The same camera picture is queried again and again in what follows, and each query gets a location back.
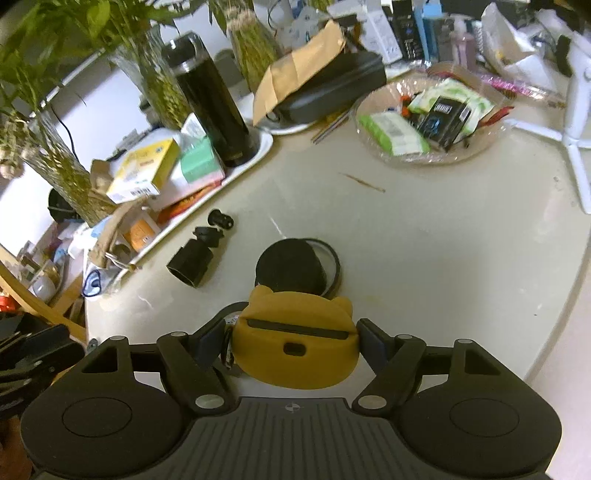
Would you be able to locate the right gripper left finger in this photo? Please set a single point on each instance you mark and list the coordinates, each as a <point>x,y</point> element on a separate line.
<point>188,375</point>

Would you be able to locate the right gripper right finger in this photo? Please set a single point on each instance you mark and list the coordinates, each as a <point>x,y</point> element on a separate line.
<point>395,362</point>

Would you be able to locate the black adapter part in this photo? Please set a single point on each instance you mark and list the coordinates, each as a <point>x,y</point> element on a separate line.
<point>190,262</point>

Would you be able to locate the yellow bear-shaped case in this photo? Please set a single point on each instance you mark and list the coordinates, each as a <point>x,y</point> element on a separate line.
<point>296,340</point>

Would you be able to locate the black cylinder speaker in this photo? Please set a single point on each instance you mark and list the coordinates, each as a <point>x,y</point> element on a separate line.
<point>291,265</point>

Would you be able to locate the small black plug part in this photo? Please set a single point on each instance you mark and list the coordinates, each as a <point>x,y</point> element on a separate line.
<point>216,218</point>

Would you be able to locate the white plastic tray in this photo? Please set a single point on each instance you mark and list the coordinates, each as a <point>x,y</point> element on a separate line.
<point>265,140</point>

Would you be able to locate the green tissue pack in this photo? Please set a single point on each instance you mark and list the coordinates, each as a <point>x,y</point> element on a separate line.
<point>199,163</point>

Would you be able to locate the yellow white medicine box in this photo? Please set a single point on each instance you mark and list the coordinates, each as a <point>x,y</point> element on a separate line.
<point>144,171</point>

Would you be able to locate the glass vase with stems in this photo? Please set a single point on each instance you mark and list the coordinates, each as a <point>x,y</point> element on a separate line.
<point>47,154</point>

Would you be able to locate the black thermos bottle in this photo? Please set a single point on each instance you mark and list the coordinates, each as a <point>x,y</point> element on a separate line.
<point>209,98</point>

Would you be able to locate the wicker snack basket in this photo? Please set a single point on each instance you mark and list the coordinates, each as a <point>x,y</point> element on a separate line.
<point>443,116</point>

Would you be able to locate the black oval case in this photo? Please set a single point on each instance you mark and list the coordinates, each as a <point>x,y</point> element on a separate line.
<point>338,85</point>

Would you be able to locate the white phone gimbal tripod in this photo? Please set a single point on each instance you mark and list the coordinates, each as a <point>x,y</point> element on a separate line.
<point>575,118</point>

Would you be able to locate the brown paper envelope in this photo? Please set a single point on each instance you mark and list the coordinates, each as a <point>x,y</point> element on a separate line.
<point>290,72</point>

